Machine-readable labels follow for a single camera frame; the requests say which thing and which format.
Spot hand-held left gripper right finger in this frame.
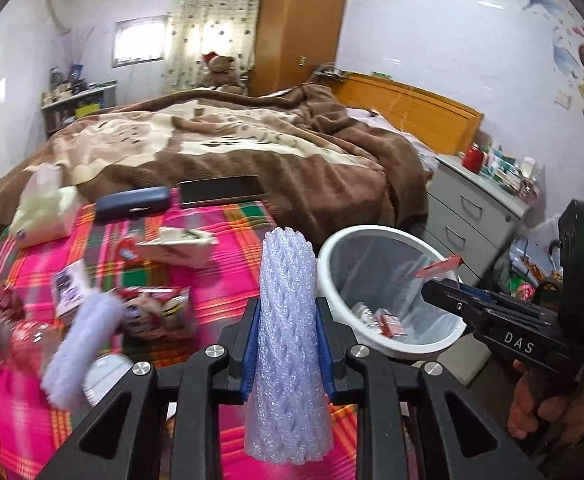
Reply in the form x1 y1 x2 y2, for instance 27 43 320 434
316 298 543 480

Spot white foam fruit net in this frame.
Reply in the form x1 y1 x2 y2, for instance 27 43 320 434
244 226 333 467
40 292 124 409

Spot clutter of bedside boxes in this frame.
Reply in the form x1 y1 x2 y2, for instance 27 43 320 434
482 139 544 197

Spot brown teddy bear red hat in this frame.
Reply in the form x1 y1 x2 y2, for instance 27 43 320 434
202 51 246 94

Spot brown patterned blanket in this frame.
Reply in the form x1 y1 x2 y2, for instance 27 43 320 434
0 82 430 261

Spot white round lid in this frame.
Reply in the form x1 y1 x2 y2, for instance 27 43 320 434
84 355 136 409

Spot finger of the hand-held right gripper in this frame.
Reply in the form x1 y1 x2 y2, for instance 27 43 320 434
444 280 548 315
422 280 493 333

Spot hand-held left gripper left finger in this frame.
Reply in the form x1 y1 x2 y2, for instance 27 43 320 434
36 300 261 480

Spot white round waste bin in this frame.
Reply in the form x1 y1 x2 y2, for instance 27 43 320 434
317 225 468 361

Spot wooden bed headboard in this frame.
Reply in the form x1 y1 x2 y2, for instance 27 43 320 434
333 72 484 157

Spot small white printed box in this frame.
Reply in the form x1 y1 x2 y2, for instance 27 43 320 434
52 261 93 317

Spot clear plastic bottle red label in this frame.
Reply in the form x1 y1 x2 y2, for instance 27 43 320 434
0 316 70 377

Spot colourful bag on floor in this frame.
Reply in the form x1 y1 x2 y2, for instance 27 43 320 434
508 232 564 307

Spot dry decorative branches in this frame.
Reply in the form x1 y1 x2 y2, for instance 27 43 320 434
56 26 96 81

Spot red paper wrapper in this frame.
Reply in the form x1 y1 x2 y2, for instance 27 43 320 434
414 255 463 279

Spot red white wrappers in bin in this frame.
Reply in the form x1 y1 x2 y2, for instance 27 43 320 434
351 301 409 339

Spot red jar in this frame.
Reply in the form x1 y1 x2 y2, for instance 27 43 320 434
462 142 484 171

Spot white paper cup green print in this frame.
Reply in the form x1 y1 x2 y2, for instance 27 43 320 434
136 226 219 269

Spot person's right hand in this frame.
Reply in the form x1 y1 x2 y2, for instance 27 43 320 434
507 360 584 443

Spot dark blue glasses case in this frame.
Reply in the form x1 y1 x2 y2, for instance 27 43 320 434
94 186 173 224

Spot black smartphone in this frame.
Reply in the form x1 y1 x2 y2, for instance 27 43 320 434
178 175 269 207

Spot patterned curtain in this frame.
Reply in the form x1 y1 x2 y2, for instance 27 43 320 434
164 0 266 93

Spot wooden wardrobe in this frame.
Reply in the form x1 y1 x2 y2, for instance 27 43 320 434
249 0 351 97

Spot pink pillow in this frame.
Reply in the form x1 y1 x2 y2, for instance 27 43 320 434
347 107 439 172

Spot clear plastic bag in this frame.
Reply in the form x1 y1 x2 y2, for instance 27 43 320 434
10 165 81 248

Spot cluttered shelf unit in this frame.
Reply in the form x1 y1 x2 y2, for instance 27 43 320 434
40 79 119 139

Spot grey bedside drawer cabinet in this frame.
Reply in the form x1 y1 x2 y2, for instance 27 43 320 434
424 152 531 286

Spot red white snack packet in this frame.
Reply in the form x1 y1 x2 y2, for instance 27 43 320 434
113 285 197 337

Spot small window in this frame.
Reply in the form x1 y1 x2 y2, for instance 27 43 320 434
112 16 166 67

